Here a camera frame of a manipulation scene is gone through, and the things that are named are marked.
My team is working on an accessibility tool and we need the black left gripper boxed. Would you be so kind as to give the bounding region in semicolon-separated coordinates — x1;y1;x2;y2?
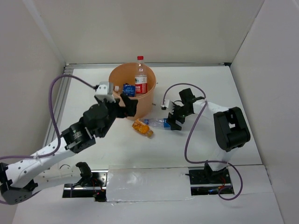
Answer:
96;93;139;137

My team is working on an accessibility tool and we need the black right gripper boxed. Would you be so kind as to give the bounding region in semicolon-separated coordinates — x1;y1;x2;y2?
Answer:
166;102;192;131

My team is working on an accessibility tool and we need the blue cap water bottle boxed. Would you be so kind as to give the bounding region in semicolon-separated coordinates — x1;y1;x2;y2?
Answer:
142;118;171;130

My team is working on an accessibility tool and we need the white cap blue label bottle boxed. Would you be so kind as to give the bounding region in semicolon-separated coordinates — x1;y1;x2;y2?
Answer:
114;84;135;97

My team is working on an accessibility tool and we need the orange juice bottle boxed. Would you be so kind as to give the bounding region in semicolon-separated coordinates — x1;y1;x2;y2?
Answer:
132;119;153;138

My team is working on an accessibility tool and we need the red label water bottle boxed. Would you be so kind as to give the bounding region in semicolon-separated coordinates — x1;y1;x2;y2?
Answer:
135;56;148;95

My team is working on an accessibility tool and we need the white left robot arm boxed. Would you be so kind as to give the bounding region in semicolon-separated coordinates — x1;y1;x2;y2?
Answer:
0;94;138;205

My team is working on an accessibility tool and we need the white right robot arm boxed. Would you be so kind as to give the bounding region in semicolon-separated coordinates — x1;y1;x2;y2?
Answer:
161;87;251;183

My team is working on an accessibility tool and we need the orange plastic bin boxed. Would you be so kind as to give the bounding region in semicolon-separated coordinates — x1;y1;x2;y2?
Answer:
108;63;157;120

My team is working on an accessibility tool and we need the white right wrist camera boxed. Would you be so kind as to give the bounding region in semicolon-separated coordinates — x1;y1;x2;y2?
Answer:
161;99;173;111

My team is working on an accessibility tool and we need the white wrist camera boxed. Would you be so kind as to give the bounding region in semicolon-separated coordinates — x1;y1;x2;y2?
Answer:
161;99;173;111
94;81;116;103

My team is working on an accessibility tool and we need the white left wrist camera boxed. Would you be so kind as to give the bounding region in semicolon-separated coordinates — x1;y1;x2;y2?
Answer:
94;81;116;103

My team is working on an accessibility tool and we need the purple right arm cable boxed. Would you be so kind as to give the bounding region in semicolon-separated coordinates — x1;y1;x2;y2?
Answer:
163;83;243;201

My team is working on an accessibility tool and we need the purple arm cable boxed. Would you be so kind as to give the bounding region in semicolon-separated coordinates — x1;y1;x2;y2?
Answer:
163;83;243;201
0;74;99;205

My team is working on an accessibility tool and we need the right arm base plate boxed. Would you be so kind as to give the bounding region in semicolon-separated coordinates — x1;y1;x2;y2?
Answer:
185;166;234;196

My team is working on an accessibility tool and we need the aluminium frame rail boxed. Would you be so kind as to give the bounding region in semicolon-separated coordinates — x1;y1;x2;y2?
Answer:
43;62;232;146

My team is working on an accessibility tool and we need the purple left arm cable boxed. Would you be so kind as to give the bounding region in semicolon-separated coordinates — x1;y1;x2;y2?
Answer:
0;74;99;205

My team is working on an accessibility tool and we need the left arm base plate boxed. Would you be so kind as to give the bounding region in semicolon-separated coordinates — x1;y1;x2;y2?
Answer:
62;170;108;202

